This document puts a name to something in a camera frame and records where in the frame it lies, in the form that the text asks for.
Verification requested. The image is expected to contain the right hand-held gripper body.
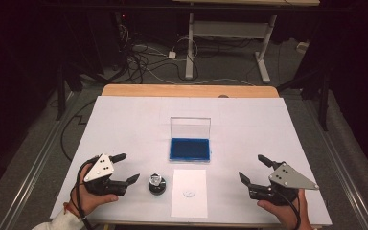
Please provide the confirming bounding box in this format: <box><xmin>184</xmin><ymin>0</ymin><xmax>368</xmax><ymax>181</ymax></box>
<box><xmin>248</xmin><ymin>160</ymin><xmax>320</xmax><ymax>206</ymax></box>

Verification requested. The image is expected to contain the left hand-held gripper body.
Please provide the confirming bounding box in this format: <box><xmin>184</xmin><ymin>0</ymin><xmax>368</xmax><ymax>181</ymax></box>
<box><xmin>82</xmin><ymin>153</ymin><xmax>129</xmax><ymax>196</ymax></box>

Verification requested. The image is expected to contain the round black stamp clear handle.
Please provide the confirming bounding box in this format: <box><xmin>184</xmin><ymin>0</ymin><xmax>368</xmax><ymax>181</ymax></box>
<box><xmin>148</xmin><ymin>172</ymin><xmax>168</xmax><ymax>196</ymax></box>

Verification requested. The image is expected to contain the small white paper sheet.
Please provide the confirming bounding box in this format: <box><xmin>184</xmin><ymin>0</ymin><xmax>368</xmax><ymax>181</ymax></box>
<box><xmin>171</xmin><ymin>168</ymin><xmax>209</xmax><ymax>219</ymax></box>

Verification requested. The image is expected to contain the blue ink pad clear case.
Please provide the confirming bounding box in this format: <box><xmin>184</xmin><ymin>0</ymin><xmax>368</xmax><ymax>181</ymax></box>
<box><xmin>168</xmin><ymin>116</ymin><xmax>213</xmax><ymax>163</ymax></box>

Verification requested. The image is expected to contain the person's left hand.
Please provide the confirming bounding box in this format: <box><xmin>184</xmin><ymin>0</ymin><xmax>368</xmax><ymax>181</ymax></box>
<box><xmin>73</xmin><ymin>163</ymin><xmax>120</xmax><ymax>217</ymax></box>

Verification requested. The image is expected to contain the person's right hand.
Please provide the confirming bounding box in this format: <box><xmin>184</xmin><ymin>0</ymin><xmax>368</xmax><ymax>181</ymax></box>
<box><xmin>257</xmin><ymin>188</ymin><xmax>312</xmax><ymax>230</ymax></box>

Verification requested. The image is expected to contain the large white table board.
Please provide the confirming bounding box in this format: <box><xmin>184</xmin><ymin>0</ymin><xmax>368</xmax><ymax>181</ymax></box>
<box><xmin>50</xmin><ymin>95</ymin><xmax>334</xmax><ymax>228</ymax></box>

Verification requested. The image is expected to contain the black metal stand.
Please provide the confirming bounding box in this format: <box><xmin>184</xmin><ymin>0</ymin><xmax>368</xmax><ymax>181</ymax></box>
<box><xmin>319</xmin><ymin>71</ymin><xmax>331</xmax><ymax>132</ymax></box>
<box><xmin>56</xmin><ymin>63</ymin><xmax>68</xmax><ymax>122</ymax></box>

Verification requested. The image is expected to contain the white floor box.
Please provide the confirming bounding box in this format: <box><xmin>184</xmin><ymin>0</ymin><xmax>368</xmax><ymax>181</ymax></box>
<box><xmin>296</xmin><ymin>41</ymin><xmax>311</xmax><ymax>54</ymax></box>

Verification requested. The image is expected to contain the right hand-held gripper cable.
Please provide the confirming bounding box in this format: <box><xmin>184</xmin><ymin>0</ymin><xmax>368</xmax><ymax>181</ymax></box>
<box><xmin>276</xmin><ymin>188</ymin><xmax>302</xmax><ymax>230</ymax></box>

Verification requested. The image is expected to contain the hand-held gripper cable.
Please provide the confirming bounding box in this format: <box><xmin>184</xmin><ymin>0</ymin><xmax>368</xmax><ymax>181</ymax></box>
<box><xmin>276</xmin><ymin>188</ymin><xmax>302</xmax><ymax>230</ymax></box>
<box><xmin>71</xmin><ymin>155</ymin><xmax>100</xmax><ymax>230</ymax></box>

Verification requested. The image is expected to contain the black floor cable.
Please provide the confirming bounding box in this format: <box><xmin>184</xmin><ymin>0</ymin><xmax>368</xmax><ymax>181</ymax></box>
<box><xmin>59</xmin><ymin>100</ymin><xmax>97</xmax><ymax>162</ymax></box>

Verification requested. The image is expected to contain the left hand-held gripper cable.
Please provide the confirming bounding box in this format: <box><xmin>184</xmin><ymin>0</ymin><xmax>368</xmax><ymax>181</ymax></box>
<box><xmin>71</xmin><ymin>155</ymin><xmax>100</xmax><ymax>230</ymax></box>

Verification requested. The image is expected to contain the red bracelet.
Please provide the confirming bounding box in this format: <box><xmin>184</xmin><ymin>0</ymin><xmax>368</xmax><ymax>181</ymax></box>
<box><xmin>62</xmin><ymin>201</ymin><xmax>81</xmax><ymax>219</ymax></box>

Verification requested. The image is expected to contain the grey metal floor rail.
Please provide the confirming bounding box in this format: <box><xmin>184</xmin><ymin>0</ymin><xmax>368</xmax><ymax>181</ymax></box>
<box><xmin>0</xmin><ymin>92</ymin><xmax>84</xmax><ymax>230</ymax></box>
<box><xmin>303</xmin><ymin>99</ymin><xmax>368</xmax><ymax>230</ymax></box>

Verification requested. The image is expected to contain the long white floor cable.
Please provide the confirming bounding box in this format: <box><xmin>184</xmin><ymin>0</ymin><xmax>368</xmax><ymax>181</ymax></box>
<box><xmin>145</xmin><ymin>65</ymin><xmax>257</xmax><ymax>86</ymax></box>

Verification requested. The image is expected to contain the tangle of black floor cables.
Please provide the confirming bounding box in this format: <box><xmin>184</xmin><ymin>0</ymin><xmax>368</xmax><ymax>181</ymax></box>
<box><xmin>118</xmin><ymin>22</ymin><xmax>199</xmax><ymax>84</ymax></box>

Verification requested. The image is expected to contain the white metal desk frame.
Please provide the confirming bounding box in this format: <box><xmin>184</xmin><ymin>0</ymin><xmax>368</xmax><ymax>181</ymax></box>
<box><xmin>172</xmin><ymin>0</ymin><xmax>321</xmax><ymax>84</ymax></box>

